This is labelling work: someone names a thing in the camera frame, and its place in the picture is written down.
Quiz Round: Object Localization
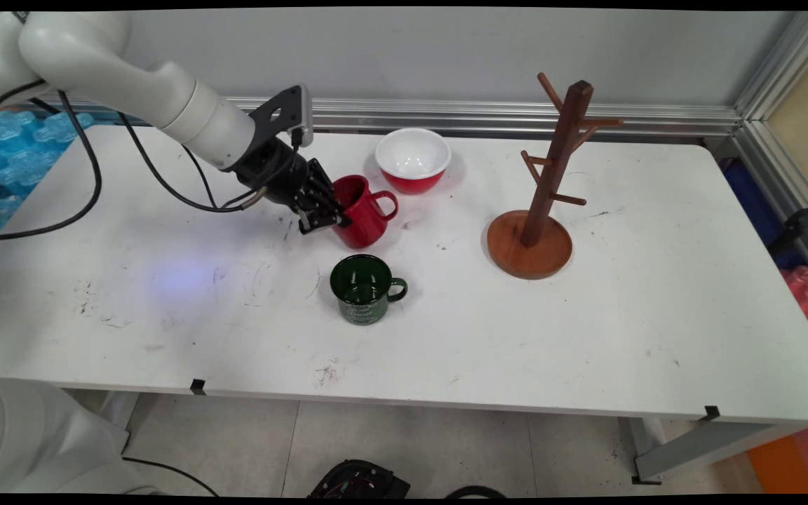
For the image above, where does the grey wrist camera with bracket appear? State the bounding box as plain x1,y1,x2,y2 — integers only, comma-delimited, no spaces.
248,84,315,149

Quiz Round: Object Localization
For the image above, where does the black tripod stand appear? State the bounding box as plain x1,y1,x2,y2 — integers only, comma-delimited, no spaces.
769,188,808,257

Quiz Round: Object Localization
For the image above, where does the aluminium side frame rail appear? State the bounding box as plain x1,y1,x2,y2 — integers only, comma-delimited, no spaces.
730,119,808,292

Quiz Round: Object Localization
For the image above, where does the black floor cable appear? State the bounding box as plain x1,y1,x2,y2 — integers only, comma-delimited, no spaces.
121,457,222,497

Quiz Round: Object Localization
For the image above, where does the grey metal table leg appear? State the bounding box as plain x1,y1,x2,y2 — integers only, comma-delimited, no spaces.
630,417,808,485

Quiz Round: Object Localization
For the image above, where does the aluminium corner frame post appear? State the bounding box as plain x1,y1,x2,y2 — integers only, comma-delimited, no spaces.
732,11,808,123

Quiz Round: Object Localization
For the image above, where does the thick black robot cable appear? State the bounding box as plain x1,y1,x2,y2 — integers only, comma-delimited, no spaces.
0,81,103,244

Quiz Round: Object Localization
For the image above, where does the brown wooden mug tree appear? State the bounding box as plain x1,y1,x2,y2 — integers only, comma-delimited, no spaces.
486,72,624,280

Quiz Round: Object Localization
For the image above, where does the blue foam sheet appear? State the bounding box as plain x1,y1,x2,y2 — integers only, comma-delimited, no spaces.
0,109,121,246

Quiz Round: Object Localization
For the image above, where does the black device on floor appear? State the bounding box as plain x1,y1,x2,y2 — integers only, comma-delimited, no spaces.
307,459,412,499

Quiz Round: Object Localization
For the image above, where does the red bowl white inside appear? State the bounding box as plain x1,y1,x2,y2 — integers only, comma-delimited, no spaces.
375,128,452,196

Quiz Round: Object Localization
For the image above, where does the aluminium back frame rail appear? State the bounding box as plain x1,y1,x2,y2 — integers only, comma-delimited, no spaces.
0,91,741,139

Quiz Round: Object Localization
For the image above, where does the white rounded machine housing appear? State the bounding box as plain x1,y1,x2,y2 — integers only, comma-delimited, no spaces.
0,375,161,495

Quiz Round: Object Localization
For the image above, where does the beige wooden board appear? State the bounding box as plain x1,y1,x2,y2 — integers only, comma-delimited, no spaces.
765,42,808,201

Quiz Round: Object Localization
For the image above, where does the red enamel mug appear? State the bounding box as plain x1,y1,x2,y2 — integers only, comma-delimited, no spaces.
332,175,399,250

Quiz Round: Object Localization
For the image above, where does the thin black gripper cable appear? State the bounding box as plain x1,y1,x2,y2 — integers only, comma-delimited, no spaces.
118,112,268,213

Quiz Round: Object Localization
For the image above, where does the dark blue plastic crate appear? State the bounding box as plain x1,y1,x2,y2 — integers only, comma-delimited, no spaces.
722,158,801,271

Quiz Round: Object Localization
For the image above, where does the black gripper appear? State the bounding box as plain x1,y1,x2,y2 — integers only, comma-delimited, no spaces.
229,137,353,236

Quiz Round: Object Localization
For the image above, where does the green enamel mug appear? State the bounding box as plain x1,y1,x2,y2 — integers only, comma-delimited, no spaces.
330,254,408,326

